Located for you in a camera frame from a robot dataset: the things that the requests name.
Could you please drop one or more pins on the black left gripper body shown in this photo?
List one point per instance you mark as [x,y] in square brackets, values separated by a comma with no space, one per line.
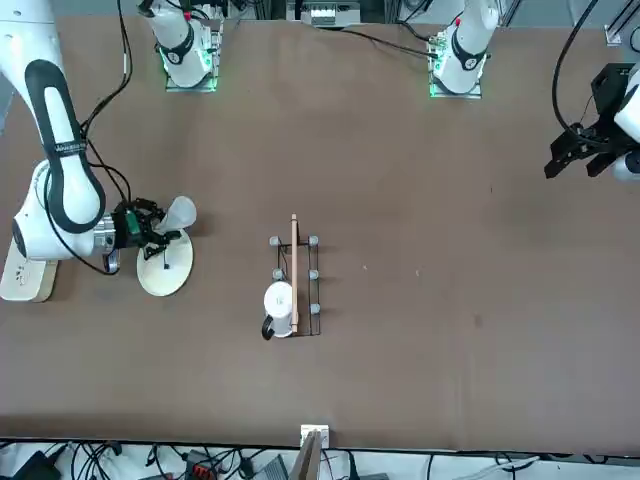
[607,90]

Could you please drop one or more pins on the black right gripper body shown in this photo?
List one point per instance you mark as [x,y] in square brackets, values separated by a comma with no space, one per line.
[120,235]

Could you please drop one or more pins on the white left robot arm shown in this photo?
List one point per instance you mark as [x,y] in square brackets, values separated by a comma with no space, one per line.
[467,45]

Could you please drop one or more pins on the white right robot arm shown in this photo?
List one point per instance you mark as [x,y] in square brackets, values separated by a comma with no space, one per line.
[30,225]

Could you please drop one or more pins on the round white plate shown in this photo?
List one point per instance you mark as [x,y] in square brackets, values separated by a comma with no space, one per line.
[170,280]

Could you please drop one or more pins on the black red electronic device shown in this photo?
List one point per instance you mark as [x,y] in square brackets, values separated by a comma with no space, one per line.
[202,471]

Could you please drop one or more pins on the large black power adapter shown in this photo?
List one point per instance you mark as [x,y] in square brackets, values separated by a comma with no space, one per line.
[35,465]

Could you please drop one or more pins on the white power strip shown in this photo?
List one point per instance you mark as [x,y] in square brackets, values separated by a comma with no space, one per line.
[322,17]

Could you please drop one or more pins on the aluminium frame rail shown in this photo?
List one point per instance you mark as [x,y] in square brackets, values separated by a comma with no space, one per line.
[614,32]

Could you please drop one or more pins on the white post foot bracket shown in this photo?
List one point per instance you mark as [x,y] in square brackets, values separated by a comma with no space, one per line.
[305,430]

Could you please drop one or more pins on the aluminium profile post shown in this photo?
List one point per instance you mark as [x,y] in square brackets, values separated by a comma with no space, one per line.
[307,460]

